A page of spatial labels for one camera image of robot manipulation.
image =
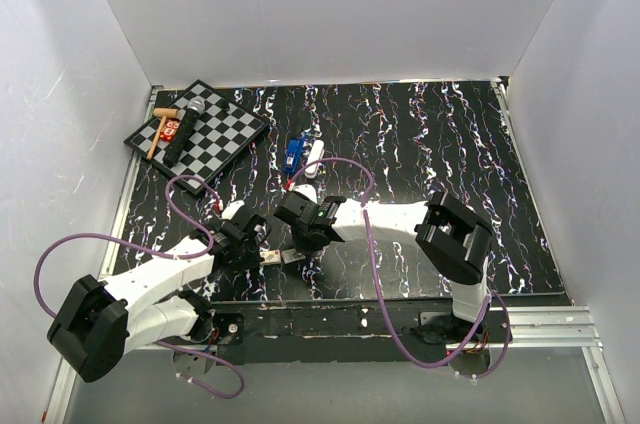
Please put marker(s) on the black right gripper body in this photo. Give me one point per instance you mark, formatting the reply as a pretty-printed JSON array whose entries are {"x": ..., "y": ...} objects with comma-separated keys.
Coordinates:
[{"x": 303, "y": 242}]

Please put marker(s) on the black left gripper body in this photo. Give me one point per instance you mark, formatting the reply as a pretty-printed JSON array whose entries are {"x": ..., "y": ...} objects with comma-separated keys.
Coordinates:
[{"x": 250, "y": 256}]

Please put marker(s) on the staple box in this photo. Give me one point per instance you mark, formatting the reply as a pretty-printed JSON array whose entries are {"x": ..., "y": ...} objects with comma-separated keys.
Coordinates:
[
  {"x": 291, "y": 256},
  {"x": 271, "y": 257}
]

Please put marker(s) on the white stapler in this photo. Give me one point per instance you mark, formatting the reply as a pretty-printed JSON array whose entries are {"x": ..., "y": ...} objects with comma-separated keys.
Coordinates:
[{"x": 316, "y": 153}]

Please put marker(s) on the blue stapler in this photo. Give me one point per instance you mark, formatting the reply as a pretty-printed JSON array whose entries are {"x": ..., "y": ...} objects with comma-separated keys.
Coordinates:
[{"x": 293, "y": 154}]

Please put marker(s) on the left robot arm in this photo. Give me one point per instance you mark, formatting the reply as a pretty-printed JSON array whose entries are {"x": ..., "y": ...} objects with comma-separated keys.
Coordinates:
[{"x": 100, "y": 321}]

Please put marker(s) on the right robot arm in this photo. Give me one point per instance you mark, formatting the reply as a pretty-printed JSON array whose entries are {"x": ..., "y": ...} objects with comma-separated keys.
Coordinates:
[{"x": 454, "y": 239}]

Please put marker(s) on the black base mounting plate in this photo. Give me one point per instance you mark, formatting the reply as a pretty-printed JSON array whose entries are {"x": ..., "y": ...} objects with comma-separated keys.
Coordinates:
[{"x": 334, "y": 332}]

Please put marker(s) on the red toy block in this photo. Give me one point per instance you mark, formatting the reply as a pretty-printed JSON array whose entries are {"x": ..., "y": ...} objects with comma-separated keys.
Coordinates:
[{"x": 169, "y": 130}]

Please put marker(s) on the black microphone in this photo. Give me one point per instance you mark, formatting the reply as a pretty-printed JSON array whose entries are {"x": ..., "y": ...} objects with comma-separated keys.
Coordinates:
[{"x": 192, "y": 112}]

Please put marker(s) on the wooden mallet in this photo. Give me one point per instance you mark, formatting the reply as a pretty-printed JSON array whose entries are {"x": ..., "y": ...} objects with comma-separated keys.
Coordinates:
[{"x": 163, "y": 114}]

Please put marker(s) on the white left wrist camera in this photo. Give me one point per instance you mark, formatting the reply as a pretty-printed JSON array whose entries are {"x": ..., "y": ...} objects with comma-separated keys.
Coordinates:
[{"x": 231, "y": 209}]

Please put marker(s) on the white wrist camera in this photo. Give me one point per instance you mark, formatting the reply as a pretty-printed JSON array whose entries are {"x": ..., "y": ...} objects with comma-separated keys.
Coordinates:
[
  {"x": 306, "y": 190},
  {"x": 231, "y": 209}
]

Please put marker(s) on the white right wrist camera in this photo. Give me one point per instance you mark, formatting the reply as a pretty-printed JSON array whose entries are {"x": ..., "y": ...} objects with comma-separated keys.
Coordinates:
[{"x": 306, "y": 190}]

